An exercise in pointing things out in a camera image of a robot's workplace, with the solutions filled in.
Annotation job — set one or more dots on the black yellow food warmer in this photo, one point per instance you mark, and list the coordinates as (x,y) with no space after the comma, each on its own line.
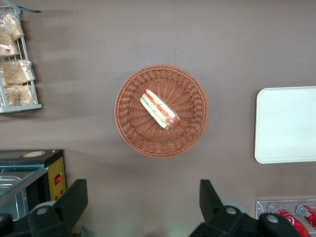
(29,177)

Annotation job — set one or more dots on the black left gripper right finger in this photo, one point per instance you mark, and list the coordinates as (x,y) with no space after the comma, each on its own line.
(222,217)

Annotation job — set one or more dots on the red cola bottle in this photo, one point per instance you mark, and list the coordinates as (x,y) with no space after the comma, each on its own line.
(308,213)
(288,218)

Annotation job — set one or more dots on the wrapped sandwich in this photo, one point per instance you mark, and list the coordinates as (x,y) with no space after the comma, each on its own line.
(159,110)

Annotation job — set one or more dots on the clear bag of snacks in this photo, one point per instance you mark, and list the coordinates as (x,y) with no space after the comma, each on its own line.
(7,45)
(13,26)
(16,72)
(18,95)

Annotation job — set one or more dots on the round brown wicker basket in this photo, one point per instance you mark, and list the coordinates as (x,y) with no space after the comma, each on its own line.
(161,110)

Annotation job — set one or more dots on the clear acrylic bottle holder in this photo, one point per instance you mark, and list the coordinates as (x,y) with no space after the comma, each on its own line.
(286,208)

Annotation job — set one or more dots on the white plastic tray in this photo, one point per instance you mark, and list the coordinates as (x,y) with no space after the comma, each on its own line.
(286,125)

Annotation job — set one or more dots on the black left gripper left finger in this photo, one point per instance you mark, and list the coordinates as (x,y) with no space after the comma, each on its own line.
(61,212)

